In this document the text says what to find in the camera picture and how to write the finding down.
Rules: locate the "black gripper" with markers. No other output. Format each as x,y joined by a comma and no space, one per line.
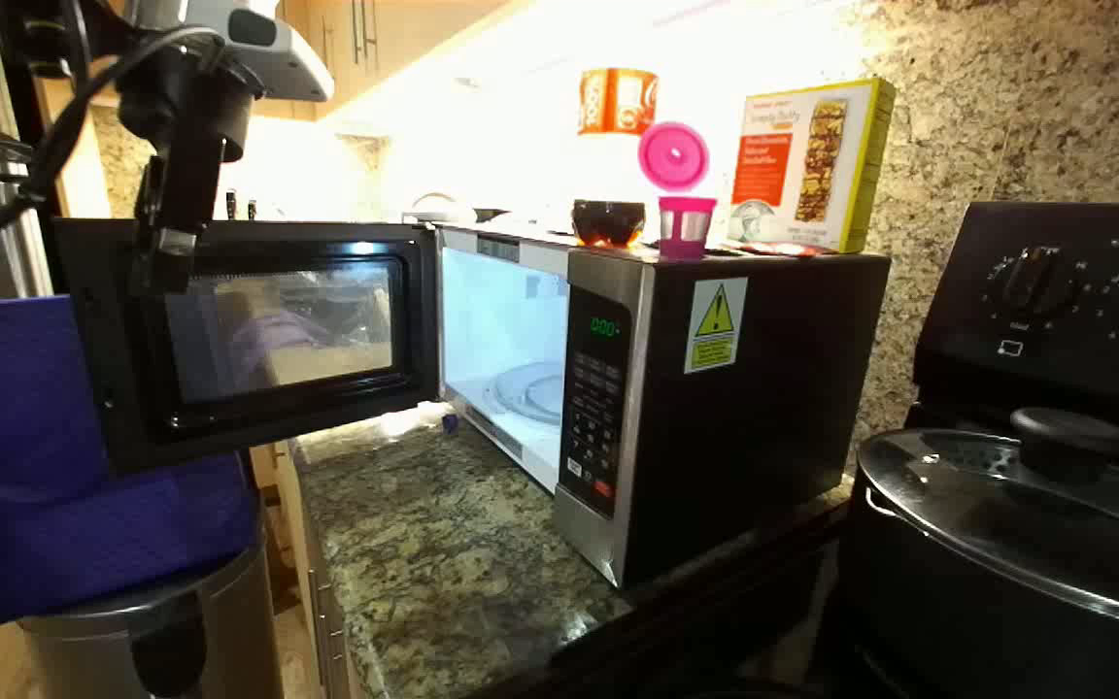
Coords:
184,175

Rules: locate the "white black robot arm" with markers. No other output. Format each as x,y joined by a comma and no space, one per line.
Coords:
275,45

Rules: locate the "black stainless microwave oven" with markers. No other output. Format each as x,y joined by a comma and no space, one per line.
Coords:
108,390

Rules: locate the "black stainless microwave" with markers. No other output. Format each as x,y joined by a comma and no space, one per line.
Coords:
766,429

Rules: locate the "blue insulated bag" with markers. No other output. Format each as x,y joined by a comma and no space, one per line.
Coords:
39,469

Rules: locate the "wooden kitchen cabinet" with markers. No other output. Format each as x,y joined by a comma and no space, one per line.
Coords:
390,33

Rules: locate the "stainless steel trash can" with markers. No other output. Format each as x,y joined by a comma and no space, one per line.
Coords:
96,647

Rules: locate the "small black cup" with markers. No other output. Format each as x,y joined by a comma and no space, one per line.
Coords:
606,225

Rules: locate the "orange white container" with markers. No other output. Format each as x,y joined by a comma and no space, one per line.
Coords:
621,104

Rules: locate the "pink reusable coffee filter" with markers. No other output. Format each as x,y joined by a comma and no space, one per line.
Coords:
676,161

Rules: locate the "granola bar box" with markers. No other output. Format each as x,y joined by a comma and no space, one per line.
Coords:
832,157

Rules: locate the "black cooking pot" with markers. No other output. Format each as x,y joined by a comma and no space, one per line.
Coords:
950,607

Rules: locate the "black stove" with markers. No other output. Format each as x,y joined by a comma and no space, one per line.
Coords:
1065,374

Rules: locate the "black pot with lid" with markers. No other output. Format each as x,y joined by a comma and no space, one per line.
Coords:
1079,450

